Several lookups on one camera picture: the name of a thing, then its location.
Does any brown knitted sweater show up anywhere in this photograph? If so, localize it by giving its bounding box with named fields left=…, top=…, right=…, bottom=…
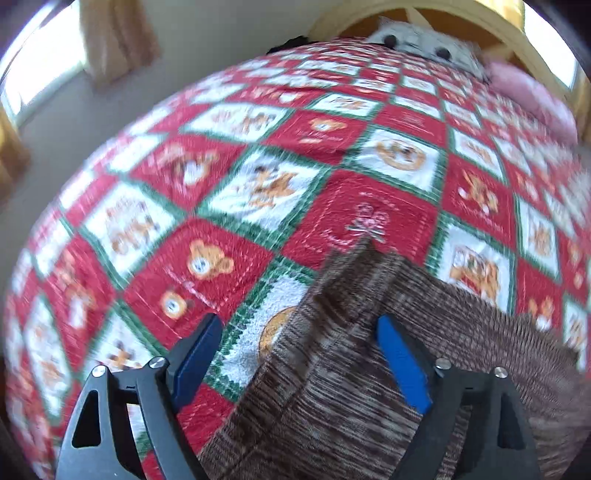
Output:
left=199, top=240, right=590, bottom=479

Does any red patchwork bedspread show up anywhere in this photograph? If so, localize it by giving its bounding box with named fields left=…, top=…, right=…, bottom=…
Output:
left=5, top=39, right=590, bottom=479

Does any pink pillow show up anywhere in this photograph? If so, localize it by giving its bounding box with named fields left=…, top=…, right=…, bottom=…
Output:
left=485, top=61, right=578, bottom=146

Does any side window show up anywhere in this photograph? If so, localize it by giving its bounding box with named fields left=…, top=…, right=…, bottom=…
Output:
left=1, top=1, right=85, bottom=124

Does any side window curtain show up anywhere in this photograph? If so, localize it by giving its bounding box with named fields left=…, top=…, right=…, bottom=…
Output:
left=79, top=0, right=161, bottom=89

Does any cream wooden headboard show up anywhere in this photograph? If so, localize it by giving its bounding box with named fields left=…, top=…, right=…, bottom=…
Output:
left=308, top=1, right=590, bottom=116

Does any grey patterned pillow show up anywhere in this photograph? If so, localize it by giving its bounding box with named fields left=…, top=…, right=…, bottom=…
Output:
left=365, top=17, right=487, bottom=82

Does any dark object beside bed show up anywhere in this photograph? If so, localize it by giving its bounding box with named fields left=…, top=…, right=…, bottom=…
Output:
left=266, top=35, right=310, bottom=55

